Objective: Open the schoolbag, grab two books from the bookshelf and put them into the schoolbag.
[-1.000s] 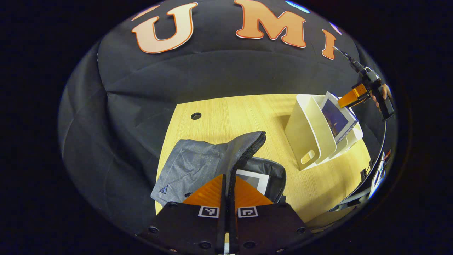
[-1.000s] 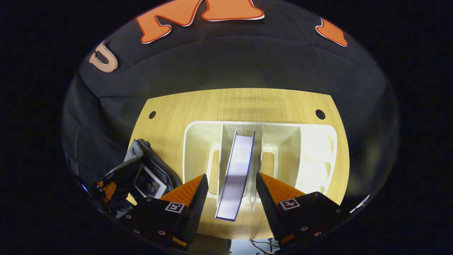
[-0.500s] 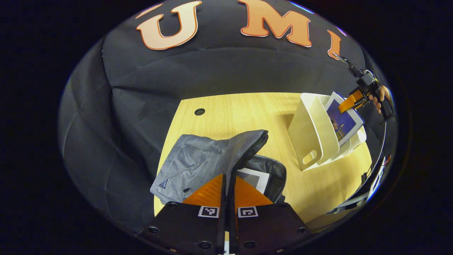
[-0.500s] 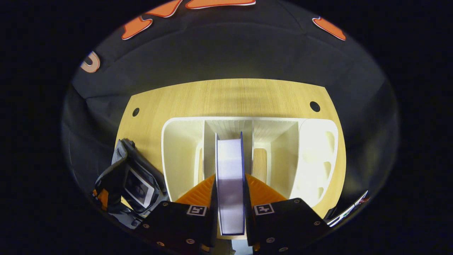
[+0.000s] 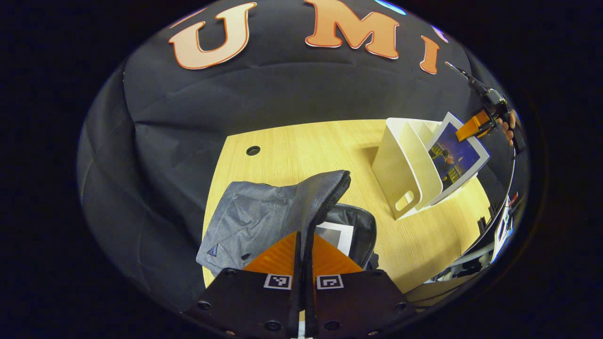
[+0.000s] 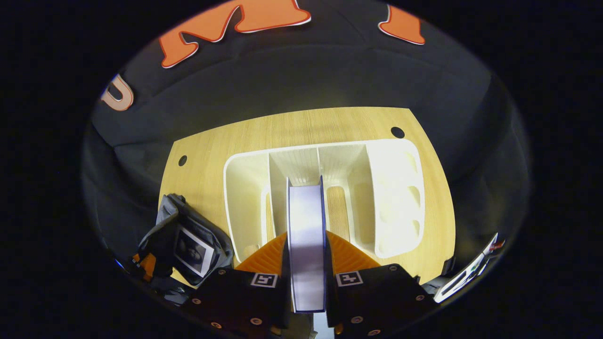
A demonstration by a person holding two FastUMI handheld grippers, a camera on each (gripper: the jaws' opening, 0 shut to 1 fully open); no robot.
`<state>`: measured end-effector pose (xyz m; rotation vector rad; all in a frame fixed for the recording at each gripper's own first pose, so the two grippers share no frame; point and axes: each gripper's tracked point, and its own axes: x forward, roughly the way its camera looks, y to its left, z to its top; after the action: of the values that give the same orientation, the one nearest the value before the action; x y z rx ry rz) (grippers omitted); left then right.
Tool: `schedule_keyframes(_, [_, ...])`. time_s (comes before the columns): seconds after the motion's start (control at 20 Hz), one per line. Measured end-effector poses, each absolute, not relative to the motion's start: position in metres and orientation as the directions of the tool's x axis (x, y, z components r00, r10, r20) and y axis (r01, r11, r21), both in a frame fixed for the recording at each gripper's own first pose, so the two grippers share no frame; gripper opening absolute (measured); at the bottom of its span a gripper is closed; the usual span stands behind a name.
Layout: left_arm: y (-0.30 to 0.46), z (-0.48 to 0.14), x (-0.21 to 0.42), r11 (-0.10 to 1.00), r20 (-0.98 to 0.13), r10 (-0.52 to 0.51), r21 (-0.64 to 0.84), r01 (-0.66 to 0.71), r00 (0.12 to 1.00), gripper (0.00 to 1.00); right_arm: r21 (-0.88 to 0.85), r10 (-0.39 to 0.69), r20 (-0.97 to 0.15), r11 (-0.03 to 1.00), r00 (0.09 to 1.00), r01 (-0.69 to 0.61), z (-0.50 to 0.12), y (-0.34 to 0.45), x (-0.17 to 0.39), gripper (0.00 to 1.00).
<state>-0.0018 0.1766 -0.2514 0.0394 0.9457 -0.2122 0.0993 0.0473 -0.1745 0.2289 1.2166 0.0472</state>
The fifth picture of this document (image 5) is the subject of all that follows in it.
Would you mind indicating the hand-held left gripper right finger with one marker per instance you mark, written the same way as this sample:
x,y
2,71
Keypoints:
x,y
310,306

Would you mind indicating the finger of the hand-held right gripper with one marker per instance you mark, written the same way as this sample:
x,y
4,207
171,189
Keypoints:
x,y
473,126

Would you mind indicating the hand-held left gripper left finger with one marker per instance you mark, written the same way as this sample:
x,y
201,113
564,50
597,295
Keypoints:
x,y
297,301

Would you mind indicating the blue cover book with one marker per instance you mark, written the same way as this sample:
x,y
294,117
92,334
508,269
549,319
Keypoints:
x,y
457,160

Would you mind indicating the white book with dark portrait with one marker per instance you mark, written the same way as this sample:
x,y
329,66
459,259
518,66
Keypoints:
x,y
341,235

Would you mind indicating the white bookshelf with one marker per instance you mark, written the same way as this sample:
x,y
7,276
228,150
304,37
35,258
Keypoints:
x,y
400,165

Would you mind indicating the grey schoolbag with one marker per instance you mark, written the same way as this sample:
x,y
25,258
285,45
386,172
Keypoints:
x,y
254,216

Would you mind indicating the white equipment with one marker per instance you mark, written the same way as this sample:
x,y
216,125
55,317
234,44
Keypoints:
x,y
501,230

